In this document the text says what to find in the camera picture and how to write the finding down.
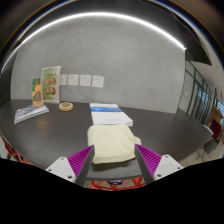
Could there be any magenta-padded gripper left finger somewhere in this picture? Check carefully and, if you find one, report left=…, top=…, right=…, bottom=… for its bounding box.
left=45, top=144, right=96, bottom=188

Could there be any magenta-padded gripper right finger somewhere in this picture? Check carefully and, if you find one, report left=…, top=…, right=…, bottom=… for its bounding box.
left=133, top=143, right=184, bottom=185

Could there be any cream knitted towel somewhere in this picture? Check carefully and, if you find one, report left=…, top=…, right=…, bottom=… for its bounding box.
left=86, top=123, right=142, bottom=165

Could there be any smartphone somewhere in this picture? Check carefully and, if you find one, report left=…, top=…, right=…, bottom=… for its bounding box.
left=108, top=179, right=124, bottom=186

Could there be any grey magazine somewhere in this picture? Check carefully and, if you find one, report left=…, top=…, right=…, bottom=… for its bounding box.
left=13, top=104, right=50, bottom=125

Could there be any white and blue booklet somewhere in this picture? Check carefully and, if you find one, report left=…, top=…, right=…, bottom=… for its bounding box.
left=89, top=102, right=134, bottom=128

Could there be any black-framed glass partition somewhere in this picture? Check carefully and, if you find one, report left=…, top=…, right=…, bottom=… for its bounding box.
left=178, top=59, right=224, bottom=134

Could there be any small card on wooden base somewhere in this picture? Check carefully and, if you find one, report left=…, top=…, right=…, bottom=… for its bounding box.
left=31, top=76, right=45, bottom=109

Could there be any green menu sign stand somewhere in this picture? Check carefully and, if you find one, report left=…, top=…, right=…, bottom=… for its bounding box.
left=41, top=65, right=62, bottom=105

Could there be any white ceiling light strip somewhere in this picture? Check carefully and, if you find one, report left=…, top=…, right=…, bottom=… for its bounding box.
left=0, top=12, right=187, bottom=74

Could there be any red wire-frame stool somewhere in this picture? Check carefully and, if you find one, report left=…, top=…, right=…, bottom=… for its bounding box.
left=89, top=176, right=148, bottom=192
left=1, top=136, right=44, bottom=168

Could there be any round wooden ring coaster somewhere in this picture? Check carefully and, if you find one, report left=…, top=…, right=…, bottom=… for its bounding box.
left=58, top=101, right=74, bottom=112

